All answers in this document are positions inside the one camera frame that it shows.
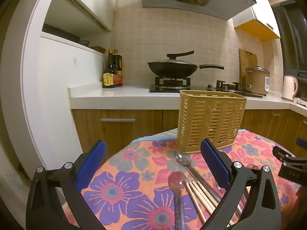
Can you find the wooden base cabinet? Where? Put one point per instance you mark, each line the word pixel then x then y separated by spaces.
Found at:
pixel 144 129

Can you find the dark sauce bottle red label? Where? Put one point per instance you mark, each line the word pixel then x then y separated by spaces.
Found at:
pixel 118 71

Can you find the wooden chopstick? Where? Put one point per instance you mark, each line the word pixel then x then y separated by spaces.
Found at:
pixel 211 194
pixel 206 196
pixel 202 198
pixel 196 203

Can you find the wall cabinet with orange underside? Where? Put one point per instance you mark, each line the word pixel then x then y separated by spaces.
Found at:
pixel 259 26

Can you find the small metal pot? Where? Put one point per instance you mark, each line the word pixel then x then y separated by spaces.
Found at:
pixel 84 43

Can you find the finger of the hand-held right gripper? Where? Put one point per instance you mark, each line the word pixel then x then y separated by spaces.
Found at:
pixel 293 170
pixel 302 141

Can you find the reddish translucent spoon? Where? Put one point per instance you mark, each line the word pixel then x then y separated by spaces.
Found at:
pixel 177 179

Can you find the floral tablecloth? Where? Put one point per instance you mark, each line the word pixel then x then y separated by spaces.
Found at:
pixel 134 196

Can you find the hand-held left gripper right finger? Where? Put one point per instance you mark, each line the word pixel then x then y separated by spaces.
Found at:
pixel 215 163

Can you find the dark sauce bottle yellow label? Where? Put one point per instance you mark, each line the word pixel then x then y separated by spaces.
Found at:
pixel 109 76

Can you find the beige rice cooker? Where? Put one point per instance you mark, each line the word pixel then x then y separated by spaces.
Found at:
pixel 255 81

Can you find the wooden cutting board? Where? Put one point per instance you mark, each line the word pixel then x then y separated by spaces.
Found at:
pixel 247 60

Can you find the black gas stove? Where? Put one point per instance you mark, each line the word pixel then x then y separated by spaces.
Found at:
pixel 168 87

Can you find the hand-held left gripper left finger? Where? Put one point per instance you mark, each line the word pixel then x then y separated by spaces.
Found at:
pixel 93 163

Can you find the white electric kettle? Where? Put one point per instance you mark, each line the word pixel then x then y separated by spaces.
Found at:
pixel 289 87

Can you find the black wok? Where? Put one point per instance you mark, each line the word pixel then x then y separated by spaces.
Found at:
pixel 172 69

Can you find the white range hood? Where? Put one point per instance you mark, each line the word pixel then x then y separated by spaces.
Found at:
pixel 191 0

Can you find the yellow plastic utensil basket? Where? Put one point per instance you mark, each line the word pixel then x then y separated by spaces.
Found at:
pixel 211 122

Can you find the white wall cabinet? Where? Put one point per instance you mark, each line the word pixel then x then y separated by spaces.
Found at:
pixel 96 2

